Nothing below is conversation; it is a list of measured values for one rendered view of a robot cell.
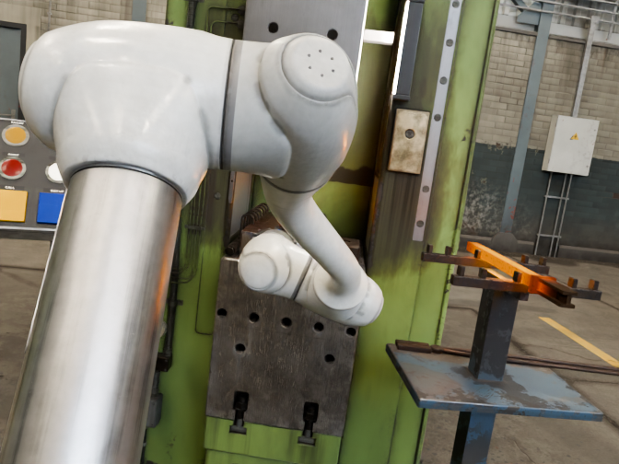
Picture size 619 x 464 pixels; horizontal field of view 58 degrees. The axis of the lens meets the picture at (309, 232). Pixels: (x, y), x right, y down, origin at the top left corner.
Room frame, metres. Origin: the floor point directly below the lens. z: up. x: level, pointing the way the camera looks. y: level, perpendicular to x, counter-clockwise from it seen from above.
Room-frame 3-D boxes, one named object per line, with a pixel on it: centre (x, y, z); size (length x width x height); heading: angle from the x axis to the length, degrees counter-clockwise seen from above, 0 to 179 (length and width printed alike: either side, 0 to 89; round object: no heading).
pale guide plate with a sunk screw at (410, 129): (1.56, -0.24, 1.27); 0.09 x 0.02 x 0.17; 87
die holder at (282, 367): (1.67, 0.01, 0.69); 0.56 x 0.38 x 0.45; 177
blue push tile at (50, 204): (1.28, 0.60, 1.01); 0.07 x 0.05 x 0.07; 112
